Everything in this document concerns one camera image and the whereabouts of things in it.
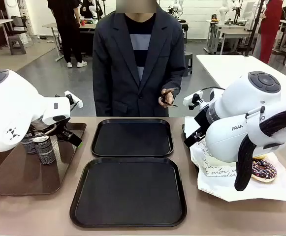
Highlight black braided cable sleeve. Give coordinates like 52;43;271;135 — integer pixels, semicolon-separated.
234;104;286;192

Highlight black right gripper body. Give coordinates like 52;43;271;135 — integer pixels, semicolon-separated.
193;107;211;135

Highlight person in dark blazer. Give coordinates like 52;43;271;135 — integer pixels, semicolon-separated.
92;0;187;118

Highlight brown plastic tray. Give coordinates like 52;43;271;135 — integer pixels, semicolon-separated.
0;122;87;196

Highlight brown tongs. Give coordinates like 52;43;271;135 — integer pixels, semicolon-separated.
160;88;180;108

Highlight black office chair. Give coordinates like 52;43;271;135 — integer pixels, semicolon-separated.
6;15;28;35

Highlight white side table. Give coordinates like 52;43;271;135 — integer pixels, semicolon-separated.
196;54;286;99

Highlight chocolate sprinkled donut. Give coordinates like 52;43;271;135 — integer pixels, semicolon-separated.
251;158;278;183

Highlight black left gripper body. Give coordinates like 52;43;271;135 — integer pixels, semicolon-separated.
55;119;72;141

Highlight dark round stool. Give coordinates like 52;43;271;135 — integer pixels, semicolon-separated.
184;52;194;76

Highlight black tray under paper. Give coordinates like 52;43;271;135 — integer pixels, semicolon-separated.
181;124;200;174

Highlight background workbench with robot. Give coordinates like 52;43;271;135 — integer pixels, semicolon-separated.
206;19;259;55

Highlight grey plastic stool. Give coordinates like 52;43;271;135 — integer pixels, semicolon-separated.
8;35;27;56

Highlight empty white paper donut box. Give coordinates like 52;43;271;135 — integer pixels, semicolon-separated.
201;157;237;178

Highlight person's left forearm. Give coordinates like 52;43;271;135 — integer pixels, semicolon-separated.
162;68;186;96

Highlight white paper sheet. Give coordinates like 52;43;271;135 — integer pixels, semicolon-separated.
184;116;286;203

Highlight person's left hand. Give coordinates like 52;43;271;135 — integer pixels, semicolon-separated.
159;92;176;107

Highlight bystander in black clothes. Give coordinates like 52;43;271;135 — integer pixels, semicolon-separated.
47;0;88;68

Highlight person's right forearm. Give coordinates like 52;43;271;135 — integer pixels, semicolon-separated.
93;78;115;117

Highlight small black serving tray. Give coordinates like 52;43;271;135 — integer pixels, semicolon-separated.
91;118;174;158

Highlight beige desk white legs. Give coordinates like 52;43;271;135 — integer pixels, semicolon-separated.
42;23;65;62

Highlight large black serving tray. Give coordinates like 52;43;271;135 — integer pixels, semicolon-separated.
69;157;188;228

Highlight bystander in red apron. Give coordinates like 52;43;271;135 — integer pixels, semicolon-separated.
252;0;284;65

